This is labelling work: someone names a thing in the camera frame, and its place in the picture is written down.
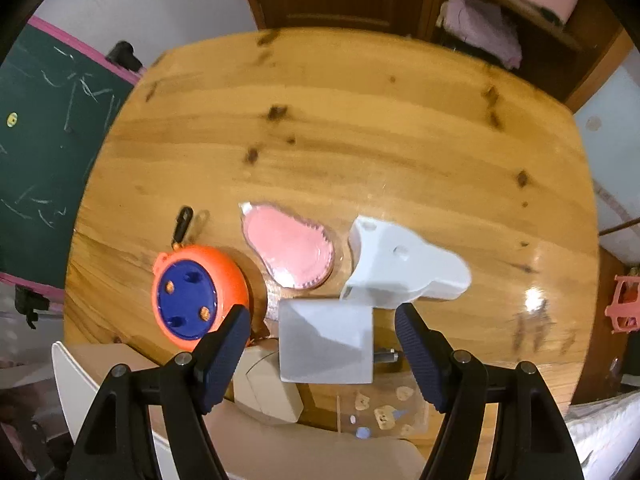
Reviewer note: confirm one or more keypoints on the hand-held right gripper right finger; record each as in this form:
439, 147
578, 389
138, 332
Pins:
422, 360

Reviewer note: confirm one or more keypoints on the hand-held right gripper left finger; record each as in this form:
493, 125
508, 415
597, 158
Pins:
222, 360

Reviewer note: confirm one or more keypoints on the orange round toy blue face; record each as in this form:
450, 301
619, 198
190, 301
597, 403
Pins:
185, 305

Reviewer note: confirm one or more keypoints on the white charger cube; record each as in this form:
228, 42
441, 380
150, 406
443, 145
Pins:
325, 340

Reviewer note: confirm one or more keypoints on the white plastic tray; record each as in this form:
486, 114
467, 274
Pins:
300, 452

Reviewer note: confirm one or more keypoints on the beige small box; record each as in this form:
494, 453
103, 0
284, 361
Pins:
270, 395

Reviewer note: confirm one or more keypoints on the white plastic gadget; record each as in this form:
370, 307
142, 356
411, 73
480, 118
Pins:
395, 265

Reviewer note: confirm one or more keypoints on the pink pear-shaped case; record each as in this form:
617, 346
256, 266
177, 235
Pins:
290, 245

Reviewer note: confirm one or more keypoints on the white checked bedding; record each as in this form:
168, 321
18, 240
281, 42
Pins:
605, 435

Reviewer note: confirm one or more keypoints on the black easel clamp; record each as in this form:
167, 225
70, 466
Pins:
29, 307

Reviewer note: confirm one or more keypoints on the pink plastic stool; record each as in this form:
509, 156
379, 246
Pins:
622, 305

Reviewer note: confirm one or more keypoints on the pale blue floral wardrobe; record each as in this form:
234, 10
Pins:
610, 140

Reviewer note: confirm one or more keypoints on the yellow smiley magnet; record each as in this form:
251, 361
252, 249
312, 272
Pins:
12, 120

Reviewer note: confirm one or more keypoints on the black easel knob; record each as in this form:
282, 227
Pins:
125, 56

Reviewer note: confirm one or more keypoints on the brown wooden shelf cabinet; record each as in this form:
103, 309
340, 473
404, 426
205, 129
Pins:
550, 60

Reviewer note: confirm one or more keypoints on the pink folded cloth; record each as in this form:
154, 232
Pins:
480, 25

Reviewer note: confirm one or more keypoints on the green chalkboard pink frame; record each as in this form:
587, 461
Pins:
50, 160

